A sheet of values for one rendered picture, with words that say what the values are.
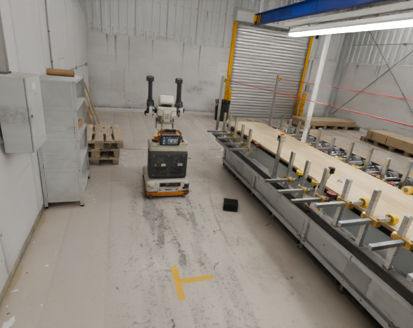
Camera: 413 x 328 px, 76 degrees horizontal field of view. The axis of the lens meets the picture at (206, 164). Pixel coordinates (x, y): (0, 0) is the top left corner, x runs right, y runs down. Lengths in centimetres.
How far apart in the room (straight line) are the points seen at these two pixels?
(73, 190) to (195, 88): 717
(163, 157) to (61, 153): 123
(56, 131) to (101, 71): 637
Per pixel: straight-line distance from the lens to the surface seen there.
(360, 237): 239
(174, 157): 375
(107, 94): 976
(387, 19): 277
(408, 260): 247
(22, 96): 252
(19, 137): 261
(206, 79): 1016
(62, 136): 349
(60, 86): 338
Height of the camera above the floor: 189
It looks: 21 degrees down
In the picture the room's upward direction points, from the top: 6 degrees clockwise
